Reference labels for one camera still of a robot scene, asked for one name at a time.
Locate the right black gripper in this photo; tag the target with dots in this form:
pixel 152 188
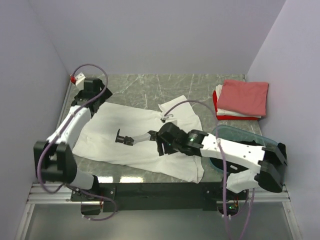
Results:
pixel 160 140

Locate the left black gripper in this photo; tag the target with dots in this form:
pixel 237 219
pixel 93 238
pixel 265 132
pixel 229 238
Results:
pixel 105 96

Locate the white printed t-shirt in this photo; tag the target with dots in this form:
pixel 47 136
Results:
pixel 97 139

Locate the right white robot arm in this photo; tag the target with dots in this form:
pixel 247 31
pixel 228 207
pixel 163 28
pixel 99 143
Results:
pixel 257 165

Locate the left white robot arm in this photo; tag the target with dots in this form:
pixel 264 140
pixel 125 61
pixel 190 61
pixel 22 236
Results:
pixel 53 158

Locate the folded red t-shirt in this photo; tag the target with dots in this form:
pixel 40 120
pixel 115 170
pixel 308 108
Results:
pixel 230 117

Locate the teal plastic basket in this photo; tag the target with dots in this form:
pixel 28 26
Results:
pixel 240 135

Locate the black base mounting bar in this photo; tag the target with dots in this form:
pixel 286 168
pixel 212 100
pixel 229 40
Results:
pixel 114 197

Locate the black t-shirt in basket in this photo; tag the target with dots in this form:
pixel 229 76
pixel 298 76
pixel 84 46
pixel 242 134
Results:
pixel 235 168

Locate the folded pink t-shirt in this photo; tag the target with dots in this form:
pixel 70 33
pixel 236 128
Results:
pixel 247 98

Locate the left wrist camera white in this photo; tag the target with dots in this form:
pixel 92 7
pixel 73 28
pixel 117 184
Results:
pixel 78 80

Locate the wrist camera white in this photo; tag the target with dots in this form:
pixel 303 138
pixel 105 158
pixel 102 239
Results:
pixel 78 80
pixel 170 118

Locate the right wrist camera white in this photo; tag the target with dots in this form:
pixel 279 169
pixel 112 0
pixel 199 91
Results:
pixel 170 118

